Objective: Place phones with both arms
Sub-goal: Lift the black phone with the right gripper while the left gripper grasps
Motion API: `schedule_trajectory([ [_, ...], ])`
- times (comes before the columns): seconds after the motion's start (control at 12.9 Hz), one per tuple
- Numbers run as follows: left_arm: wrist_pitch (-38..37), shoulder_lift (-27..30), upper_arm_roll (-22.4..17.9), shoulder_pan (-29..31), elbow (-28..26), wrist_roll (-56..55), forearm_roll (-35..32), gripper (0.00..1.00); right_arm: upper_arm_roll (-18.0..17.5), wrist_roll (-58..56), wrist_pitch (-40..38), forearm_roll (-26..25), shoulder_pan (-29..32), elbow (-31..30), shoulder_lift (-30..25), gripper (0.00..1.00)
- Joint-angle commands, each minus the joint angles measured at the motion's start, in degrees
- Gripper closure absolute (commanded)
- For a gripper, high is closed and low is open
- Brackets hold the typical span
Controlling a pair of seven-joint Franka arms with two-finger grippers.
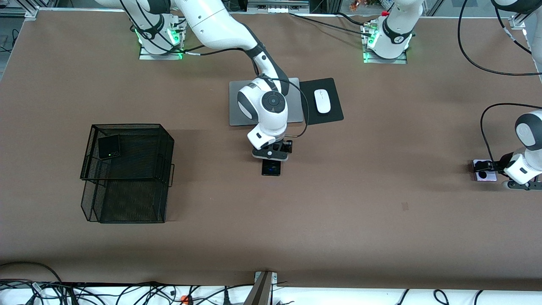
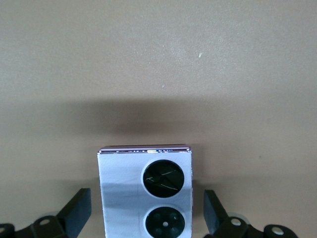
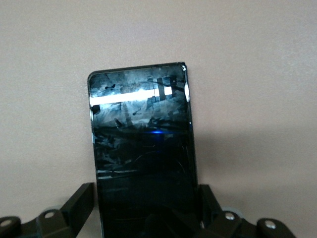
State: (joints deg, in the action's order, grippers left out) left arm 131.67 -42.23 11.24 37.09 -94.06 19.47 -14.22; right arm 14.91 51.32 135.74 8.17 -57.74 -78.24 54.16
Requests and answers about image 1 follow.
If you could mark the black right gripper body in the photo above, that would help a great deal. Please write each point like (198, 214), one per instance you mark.
(286, 146)

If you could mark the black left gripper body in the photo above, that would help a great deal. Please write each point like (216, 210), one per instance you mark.
(503, 162)

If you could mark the lavender flip phone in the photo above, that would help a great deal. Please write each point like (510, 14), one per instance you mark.
(491, 177)

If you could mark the long black slab phone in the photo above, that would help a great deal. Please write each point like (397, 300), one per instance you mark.
(271, 169)

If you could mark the small black flip phone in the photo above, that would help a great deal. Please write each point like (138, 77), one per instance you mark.
(109, 146)

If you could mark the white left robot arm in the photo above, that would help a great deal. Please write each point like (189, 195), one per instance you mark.
(396, 29)

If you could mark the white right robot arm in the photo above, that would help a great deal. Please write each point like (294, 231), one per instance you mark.
(220, 29)

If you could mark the white computer mouse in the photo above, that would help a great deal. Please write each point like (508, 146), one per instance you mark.
(322, 101)

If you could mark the black mouse pad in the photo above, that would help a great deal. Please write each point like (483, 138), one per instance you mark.
(334, 114)

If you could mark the grey closed laptop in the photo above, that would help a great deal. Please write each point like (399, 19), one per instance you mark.
(237, 91)

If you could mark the white power strip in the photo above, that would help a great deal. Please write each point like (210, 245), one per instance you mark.
(277, 9)

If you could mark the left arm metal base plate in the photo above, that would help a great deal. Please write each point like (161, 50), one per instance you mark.
(402, 62)

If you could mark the aluminium camera mount post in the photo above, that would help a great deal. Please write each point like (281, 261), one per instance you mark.
(260, 292)

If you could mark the aluminium frame profile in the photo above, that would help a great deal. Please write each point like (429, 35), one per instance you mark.
(29, 11)
(518, 21)

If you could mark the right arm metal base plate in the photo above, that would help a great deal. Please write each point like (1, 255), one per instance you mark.
(146, 56)

